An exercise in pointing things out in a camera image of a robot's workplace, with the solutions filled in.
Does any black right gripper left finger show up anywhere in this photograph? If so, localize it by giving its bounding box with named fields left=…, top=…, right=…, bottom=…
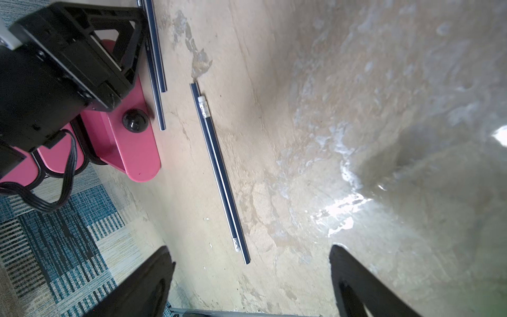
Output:
left=85, top=246, right=176, bottom=316

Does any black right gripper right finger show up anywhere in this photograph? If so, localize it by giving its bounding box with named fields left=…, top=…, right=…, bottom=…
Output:
left=329, top=245, right=419, bottom=316

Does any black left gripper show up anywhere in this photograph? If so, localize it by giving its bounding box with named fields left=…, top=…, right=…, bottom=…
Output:
left=9, top=2, right=148, bottom=112

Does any pink bottom drawer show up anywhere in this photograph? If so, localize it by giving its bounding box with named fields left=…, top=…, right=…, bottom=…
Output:
left=78, top=39, right=162, bottom=183

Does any pink drawer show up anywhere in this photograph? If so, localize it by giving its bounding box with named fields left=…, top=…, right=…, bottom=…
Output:
left=1, top=145, right=41, bottom=188
left=78, top=39, right=162, bottom=183
left=34, top=124, right=89, bottom=178

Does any dark blue pencil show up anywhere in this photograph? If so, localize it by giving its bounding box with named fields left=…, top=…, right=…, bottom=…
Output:
left=190, top=83, right=241, bottom=252
left=198, top=96, right=251, bottom=265

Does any pink top drawer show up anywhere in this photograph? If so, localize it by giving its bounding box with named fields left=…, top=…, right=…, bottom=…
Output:
left=1, top=145, right=41, bottom=188

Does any black pencil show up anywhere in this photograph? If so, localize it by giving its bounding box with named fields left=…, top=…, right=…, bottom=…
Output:
left=143, top=0, right=167, bottom=92
left=137, top=0, right=166, bottom=131

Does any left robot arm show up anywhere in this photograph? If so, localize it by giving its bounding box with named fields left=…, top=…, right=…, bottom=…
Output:
left=1, top=2, right=148, bottom=175

